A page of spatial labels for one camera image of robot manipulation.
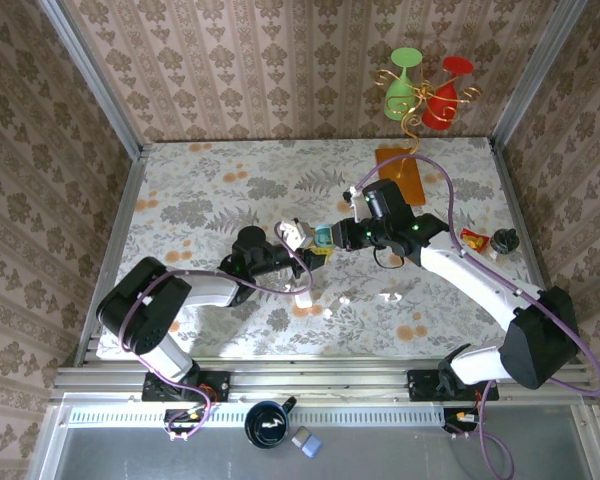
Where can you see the black mug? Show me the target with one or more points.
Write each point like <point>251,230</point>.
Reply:
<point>255,435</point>

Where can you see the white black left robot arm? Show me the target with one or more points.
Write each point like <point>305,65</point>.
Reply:
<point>210,290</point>

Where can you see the aluminium frame post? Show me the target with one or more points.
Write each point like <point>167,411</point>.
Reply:
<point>534,70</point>
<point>95,75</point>

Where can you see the red plastic wine glass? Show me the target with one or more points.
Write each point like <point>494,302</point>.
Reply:
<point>437,112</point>

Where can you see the red snack packet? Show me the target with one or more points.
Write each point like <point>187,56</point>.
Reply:
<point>472,241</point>

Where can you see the aluminium side rail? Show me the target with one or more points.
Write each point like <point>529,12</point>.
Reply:
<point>116,240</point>
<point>515,210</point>

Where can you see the black connector block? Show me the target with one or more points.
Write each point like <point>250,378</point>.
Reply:
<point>452,415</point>
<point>172,415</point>

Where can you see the aluminium base rail beam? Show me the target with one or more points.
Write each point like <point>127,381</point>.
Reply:
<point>320,380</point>

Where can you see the small bottle black cap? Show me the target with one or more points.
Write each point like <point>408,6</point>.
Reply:
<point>505,240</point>

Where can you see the green plastic wine glass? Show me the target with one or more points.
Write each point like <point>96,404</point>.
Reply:
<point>400,100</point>

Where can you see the white small cup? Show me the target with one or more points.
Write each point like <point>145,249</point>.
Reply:
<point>305,301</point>

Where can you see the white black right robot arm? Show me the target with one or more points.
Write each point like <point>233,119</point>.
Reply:
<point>470,280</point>

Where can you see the blue earbud charging case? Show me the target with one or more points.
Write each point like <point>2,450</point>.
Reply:
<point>324,235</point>

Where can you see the grey blue small box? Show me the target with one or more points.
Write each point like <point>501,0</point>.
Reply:
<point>310,445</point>

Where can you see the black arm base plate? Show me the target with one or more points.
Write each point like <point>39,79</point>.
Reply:
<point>420,385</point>
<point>220,385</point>

